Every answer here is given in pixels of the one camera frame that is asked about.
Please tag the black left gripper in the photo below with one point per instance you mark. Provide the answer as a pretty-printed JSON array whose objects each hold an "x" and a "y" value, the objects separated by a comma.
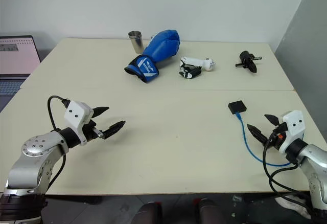
[{"x": 90, "y": 130}]

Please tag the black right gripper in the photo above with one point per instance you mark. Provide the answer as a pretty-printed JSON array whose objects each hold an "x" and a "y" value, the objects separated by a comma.
[{"x": 277, "y": 135}]

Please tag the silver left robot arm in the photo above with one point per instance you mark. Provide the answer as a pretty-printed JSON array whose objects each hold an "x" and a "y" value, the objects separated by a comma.
[{"x": 30, "y": 162}]

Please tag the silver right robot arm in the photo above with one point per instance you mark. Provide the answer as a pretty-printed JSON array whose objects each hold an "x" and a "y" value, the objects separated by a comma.
[{"x": 313, "y": 162}]

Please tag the black square plastic block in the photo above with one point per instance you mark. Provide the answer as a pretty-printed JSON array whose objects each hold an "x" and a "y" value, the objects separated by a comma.
[{"x": 237, "y": 106}]

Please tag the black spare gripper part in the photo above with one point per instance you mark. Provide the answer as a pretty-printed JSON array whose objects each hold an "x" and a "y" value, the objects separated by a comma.
[{"x": 247, "y": 60}]

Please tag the stainless steel cup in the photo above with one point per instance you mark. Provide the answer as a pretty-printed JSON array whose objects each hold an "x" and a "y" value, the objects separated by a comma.
[{"x": 136, "y": 42}]

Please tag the white crumpled cloth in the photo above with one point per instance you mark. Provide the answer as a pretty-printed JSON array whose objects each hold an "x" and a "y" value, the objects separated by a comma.
[{"x": 291, "y": 207}]

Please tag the blue boxing glove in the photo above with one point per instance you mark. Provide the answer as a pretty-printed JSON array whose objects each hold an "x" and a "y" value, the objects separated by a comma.
[{"x": 159, "y": 48}]

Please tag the dark rounded shape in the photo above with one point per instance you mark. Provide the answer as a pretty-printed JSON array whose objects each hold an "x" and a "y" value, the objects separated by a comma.
[{"x": 150, "y": 212}]

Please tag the open laptop computer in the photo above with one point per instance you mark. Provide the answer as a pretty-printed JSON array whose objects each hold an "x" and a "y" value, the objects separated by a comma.
[{"x": 15, "y": 60}]

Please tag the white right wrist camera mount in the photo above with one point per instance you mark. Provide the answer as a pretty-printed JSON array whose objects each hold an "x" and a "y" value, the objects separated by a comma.
[{"x": 292, "y": 129}]

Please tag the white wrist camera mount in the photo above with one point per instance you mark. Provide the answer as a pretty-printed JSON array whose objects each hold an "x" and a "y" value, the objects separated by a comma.
[
  {"x": 292, "y": 129},
  {"x": 75, "y": 112}
]

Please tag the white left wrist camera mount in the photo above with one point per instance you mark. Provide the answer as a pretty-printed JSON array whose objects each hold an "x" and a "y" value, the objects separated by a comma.
[{"x": 75, "y": 112}]

